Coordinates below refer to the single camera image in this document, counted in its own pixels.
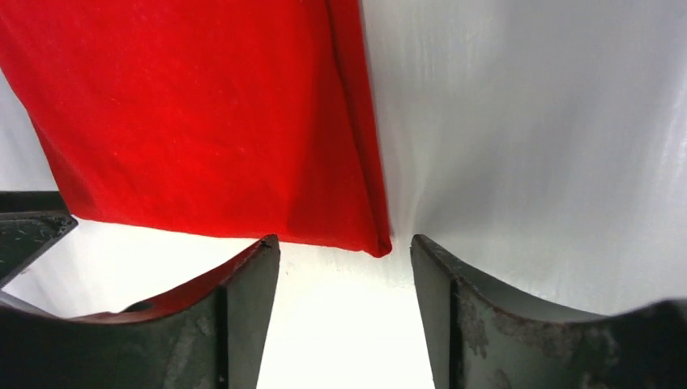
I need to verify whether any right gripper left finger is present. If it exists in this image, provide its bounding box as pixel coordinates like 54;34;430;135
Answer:
1;235;280;388

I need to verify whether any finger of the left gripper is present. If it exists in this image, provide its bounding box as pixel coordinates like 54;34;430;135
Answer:
1;191;78;287

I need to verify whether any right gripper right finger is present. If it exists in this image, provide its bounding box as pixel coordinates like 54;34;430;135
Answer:
410;234;686;388

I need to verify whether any red t-shirt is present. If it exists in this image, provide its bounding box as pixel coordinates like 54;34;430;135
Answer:
1;1;392;257

